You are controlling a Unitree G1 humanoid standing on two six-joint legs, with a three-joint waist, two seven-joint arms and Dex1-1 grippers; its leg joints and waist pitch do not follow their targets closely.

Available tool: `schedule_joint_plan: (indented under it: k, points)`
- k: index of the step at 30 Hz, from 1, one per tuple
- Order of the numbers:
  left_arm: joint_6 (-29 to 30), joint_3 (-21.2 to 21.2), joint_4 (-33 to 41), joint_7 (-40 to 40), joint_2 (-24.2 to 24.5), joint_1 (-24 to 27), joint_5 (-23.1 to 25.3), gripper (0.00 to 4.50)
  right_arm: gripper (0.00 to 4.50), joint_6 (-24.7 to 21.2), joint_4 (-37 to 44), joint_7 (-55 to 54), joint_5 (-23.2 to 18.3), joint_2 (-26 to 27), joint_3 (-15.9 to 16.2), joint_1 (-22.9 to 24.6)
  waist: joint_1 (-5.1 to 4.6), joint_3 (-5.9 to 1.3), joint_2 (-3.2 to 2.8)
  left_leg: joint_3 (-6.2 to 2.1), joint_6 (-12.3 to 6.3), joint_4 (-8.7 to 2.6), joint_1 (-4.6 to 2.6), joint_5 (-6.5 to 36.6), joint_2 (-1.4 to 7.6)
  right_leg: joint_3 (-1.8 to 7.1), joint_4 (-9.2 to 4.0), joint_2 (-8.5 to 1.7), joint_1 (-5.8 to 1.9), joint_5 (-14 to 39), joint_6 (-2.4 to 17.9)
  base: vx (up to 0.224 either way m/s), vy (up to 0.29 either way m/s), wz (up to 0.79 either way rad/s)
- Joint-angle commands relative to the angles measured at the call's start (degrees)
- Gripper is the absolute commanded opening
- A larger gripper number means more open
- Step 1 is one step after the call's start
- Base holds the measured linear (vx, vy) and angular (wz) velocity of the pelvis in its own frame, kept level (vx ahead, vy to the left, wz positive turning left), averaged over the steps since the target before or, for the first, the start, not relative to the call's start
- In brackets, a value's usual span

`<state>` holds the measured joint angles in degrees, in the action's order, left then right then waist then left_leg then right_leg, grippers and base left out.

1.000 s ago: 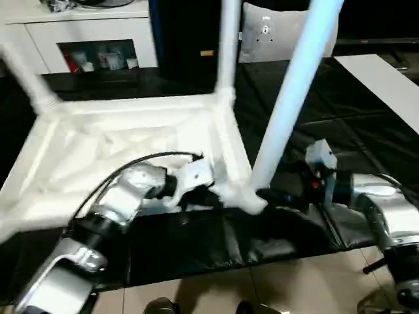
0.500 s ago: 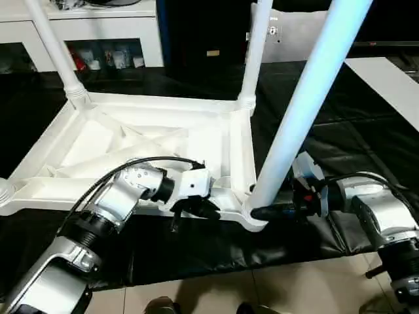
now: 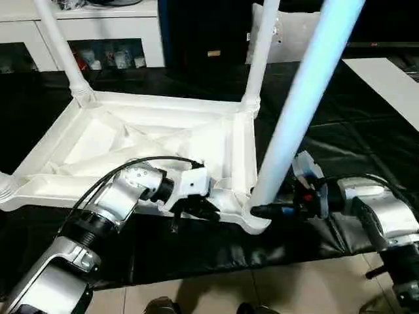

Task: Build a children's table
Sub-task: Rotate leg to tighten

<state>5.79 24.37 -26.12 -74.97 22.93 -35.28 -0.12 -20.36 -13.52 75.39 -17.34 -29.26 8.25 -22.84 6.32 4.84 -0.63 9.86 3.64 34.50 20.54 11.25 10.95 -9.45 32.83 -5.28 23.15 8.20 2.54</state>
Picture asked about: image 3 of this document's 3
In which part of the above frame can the white plastic table top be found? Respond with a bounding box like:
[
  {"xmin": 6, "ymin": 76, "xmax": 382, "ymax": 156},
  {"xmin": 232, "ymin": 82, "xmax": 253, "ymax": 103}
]
[{"xmin": 0, "ymin": 92, "xmax": 272, "ymax": 235}]

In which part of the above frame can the white plastic table leg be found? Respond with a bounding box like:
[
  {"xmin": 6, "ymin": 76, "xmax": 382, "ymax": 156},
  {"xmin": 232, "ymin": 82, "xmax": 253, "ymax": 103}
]
[
  {"xmin": 241, "ymin": 0, "xmax": 282, "ymax": 118},
  {"xmin": 0, "ymin": 171, "xmax": 16, "ymax": 205},
  {"xmin": 247, "ymin": 0, "xmax": 366, "ymax": 217},
  {"xmin": 33, "ymin": 0, "xmax": 97, "ymax": 107}
]

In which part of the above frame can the black work mat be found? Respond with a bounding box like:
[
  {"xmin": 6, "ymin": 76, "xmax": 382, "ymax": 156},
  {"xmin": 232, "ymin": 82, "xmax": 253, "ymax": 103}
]
[{"xmin": 0, "ymin": 62, "xmax": 419, "ymax": 292}]

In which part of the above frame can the dark right robot foot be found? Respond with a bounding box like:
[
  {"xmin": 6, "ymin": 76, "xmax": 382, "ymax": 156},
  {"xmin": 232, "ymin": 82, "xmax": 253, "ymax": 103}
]
[{"xmin": 236, "ymin": 302, "xmax": 276, "ymax": 314}]

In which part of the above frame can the dark robot foot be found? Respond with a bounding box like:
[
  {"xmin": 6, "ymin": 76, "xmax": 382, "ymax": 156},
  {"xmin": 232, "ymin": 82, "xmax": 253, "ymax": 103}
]
[
  {"xmin": 236, "ymin": 302, "xmax": 276, "ymax": 314},
  {"xmin": 144, "ymin": 298, "xmax": 181, "ymax": 314}
]

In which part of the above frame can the black stand leg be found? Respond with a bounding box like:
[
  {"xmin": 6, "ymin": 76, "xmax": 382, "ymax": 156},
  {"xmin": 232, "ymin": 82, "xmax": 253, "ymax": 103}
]
[{"xmin": 365, "ymin": 262, "xmax": 395, "ymax": 279}]

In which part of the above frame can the dark left robot foot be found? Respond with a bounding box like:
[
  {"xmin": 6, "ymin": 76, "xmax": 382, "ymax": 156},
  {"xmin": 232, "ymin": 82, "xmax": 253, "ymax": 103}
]
[{"xmin": 144, "ymin": 298, "xmax": 181, "ymax": 314}]

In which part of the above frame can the white flat board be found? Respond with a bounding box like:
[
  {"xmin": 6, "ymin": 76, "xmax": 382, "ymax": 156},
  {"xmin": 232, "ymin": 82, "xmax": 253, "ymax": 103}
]
[{"xmin": 342, "ymin": 58, "xmax": 419, "ymax": 131}]

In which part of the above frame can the light grey cushion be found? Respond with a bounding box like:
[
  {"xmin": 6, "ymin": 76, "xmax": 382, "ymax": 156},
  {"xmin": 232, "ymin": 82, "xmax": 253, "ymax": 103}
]
[{"xmin": 246, "ymin": 3, "xmax": 328, "ymax": 65}]

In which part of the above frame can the black low shelf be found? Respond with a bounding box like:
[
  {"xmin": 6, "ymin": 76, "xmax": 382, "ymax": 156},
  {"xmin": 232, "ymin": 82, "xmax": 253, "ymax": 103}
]
[{"xmin": 347, "ymin": 41, "xmax": 419, "ymax": 63}]

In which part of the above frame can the black cabinet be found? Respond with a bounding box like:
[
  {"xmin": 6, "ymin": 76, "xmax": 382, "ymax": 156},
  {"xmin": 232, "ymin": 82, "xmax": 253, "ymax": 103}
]
[{"xmin": 160, "ymin": 0, "xmax": 256, "ymax": 79}]

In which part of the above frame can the white glass-door cabinet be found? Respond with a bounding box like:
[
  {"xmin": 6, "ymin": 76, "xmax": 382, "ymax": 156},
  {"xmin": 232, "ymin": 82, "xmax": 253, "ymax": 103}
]
[{"xmin": 0, "ymin": 0, "xmax": 164, "ymax": 73}]

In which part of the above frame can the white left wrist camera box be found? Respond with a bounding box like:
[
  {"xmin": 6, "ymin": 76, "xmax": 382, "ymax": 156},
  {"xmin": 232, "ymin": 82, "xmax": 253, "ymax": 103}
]
[{"xmin": 162, "ymin": 167, "xmax": 213, "ymax": 213}]

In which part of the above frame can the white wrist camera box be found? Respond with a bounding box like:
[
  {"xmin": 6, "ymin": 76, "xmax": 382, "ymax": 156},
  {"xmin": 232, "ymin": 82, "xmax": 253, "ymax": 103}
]
[
  {"xmin": 291, "ymin": 150, "xmax": 325, "ymax": 187},
  {"xmin": 162, "ymin": 167, "xmax": 213, "ymax": 213}
]

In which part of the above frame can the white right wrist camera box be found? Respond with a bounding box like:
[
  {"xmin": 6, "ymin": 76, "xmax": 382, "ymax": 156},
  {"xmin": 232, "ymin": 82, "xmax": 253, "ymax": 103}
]
[{"xmin": 291, "ymin": 150, "xmax": 325, "ymax": 187}]

